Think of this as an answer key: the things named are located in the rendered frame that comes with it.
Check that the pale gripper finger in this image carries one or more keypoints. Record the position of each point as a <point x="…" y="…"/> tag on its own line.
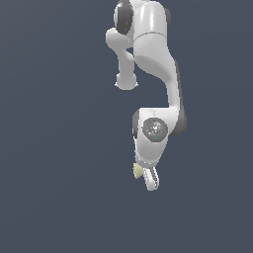
<point x="147" y="176"/>
<point x="155" y="179"/>

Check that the small pale yellow block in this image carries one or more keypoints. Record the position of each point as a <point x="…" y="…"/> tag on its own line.
<point x="137" y="171"/>

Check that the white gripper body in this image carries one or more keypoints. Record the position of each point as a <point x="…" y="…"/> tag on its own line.
<point x="149" y="162"/>

